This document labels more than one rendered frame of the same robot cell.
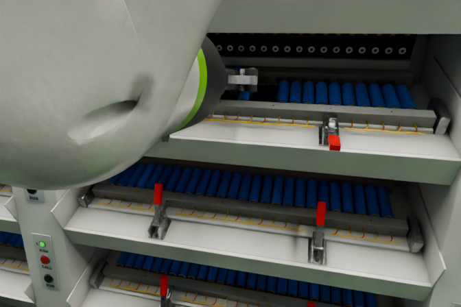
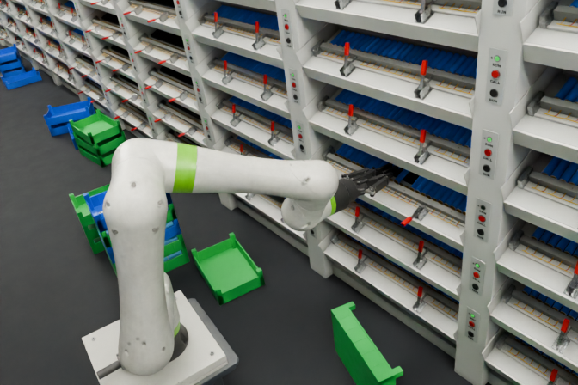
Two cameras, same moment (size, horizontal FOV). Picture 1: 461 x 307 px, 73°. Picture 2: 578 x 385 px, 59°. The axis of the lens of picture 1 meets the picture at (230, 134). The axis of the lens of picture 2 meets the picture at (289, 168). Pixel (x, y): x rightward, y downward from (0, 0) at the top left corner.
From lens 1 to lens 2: 124 cm
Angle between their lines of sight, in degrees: 41
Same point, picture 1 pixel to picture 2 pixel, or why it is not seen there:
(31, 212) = not seen: hidden behind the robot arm
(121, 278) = (346, 243)
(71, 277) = (321, 235)
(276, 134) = (401, 205)
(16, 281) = not seen: hidden behind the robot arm
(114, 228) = (339, 220)
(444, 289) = (463, 299)
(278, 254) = (402, 258)
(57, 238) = not seen: hidden behind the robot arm
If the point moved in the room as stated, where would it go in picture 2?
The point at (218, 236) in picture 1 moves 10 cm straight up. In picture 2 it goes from (381, 240) to (380, 216)
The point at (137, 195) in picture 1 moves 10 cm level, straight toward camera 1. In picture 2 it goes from (352, 206) to (345, 223)
